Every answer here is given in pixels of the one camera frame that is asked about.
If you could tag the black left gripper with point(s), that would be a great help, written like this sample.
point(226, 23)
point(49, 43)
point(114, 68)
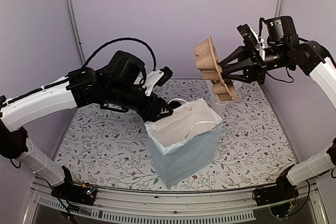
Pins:
point(150, 112)

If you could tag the floral tablecloth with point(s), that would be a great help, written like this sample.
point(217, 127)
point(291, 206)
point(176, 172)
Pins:
point(111, 149)

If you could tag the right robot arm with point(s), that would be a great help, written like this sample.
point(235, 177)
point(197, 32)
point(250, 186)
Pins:
point(310, 99)

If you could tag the front aluminium rail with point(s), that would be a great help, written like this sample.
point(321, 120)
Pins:
point(116, 205)

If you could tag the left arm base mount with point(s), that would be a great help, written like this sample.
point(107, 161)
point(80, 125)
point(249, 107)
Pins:
point(83, 194)

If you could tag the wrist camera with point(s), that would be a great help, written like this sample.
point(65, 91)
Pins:
point(250, 38)
point(157, 77)

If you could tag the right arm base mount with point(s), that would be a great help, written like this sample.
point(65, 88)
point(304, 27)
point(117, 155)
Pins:
point(282, 196)

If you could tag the brown cardboard cup carrier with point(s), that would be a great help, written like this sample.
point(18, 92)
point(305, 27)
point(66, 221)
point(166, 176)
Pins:
point(207, 63)

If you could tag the white cup holding straws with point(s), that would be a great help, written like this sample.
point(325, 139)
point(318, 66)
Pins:
point(219, 106)

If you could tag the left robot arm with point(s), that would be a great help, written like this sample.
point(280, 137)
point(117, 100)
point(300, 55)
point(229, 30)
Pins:
point(122, 85)

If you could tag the left aluminium frame post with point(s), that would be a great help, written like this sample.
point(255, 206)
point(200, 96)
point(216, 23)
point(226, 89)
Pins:
point(74, 30)

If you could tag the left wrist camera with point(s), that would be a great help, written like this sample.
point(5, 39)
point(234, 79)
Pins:
point(157, 77)

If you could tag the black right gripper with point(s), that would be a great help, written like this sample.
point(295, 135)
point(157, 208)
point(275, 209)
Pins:
point(254, 70)

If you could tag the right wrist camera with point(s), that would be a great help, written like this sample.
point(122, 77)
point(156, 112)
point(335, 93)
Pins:
point(250, 38)

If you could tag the stack of black lids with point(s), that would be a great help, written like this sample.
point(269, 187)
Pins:
point(175, 104)

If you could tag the white paper bag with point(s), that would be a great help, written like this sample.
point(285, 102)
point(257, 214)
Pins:
point(185, 142)

